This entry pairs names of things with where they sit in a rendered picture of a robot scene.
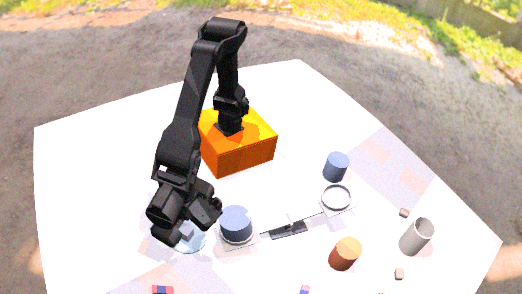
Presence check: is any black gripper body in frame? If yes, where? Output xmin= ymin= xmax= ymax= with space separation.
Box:
xmin=150 ymin=177 xmax=215 ymax=248

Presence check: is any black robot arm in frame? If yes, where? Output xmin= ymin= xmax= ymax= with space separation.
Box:
xmin=145 ymin=16 xmax=249 ymax=232

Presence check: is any orange cylinder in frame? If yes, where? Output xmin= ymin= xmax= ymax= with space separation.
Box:
xmin=327 ymin=236 xmax=363 ymax=272

